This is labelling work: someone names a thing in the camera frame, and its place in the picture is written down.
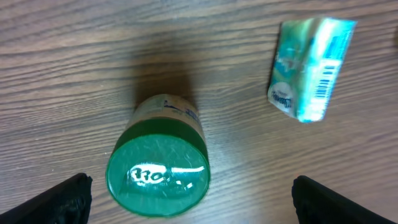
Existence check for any green white yogurt cup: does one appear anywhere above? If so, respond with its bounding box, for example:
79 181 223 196
106 94 211 217

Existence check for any small teal white carton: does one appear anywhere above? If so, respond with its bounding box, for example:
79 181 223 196
267 17 357 123

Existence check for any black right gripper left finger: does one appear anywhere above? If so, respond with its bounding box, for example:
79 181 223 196
1 173 93 224

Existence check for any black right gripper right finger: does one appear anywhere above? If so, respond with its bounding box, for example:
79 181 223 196
292 175 395 224

